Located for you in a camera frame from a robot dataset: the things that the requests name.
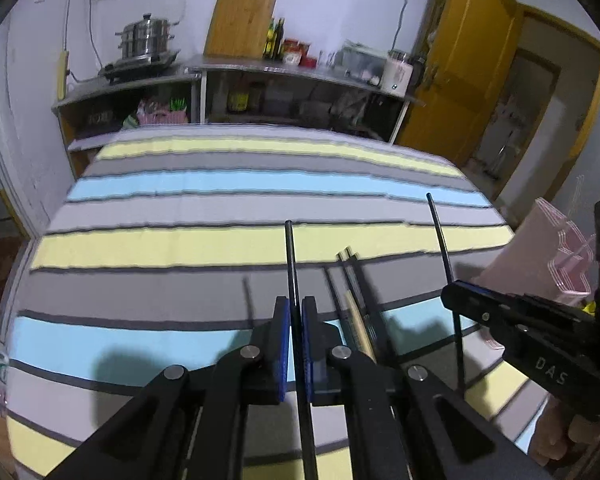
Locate amber oil jug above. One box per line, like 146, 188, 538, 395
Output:
227, 85, 251, 114

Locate person's right hand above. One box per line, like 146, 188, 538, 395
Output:
530, 394, 600, 467

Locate light wooden chopstick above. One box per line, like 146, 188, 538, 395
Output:
344, 291, 378, 363

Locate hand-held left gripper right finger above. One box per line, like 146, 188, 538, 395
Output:
302, 296, 551, 480

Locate pink utensil holder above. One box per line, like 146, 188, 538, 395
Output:
472, 197, 599, 353

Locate pink basket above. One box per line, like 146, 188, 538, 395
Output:
137, 100, 189, 126

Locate yellow hanging handle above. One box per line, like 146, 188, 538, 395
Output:
57, 51, 70, 101

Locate yellow wooden door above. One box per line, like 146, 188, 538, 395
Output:
396, 0, 524, 167

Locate wooden cutting board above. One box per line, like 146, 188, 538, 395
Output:
203, 0, 279, 59

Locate black chopstick with gold tip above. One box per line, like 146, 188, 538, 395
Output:
345, 247, 398, 363
336, 253, 376, 356

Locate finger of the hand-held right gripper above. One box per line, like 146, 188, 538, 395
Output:
441, 280, 537, 341

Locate steel steamer pot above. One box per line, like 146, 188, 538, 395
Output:
115, 13, 176, 61

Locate plain black chopstick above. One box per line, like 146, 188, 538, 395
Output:
426, 193, 467, 392
285, 220, 319, 480

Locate red seasoning jars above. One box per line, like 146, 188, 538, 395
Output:
282, 38, 317, 68

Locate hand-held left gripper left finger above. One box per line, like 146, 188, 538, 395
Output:
45, 296, 289, 480

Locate white kitchen appliance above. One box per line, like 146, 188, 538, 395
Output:
381, 50, 414, 97

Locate metal kitchen shelf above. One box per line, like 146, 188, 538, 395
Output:
52, 55, 426, 181

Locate gas stove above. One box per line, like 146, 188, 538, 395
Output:
98, 50, 182, 84

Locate striped tablecloth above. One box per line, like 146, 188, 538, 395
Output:
0, 125, 551, 480

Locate clear plastic container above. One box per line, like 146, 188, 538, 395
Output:
340, 40, 387, 82

